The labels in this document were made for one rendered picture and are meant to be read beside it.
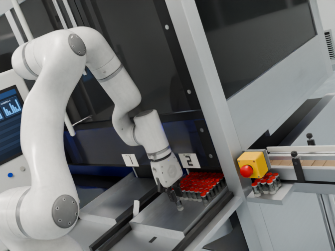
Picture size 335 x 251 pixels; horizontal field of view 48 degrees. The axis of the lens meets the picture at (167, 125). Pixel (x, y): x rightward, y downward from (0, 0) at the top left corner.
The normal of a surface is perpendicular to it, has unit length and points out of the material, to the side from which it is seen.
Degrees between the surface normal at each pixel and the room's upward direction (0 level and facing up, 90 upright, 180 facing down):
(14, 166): 90
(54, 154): 71
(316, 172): 90
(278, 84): 90
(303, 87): 90
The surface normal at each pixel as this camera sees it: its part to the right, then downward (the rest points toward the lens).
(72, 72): 0.64, 0.52
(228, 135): 0.71, -0.06
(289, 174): -0.62, 0.42
